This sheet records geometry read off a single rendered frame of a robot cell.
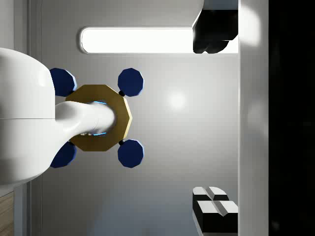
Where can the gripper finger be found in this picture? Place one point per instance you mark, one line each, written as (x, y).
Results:
(214, 29)
(216, 218)

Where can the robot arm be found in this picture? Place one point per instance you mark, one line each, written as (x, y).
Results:
(27, 118)

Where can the drone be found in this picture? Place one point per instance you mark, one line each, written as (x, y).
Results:
(123, 118)

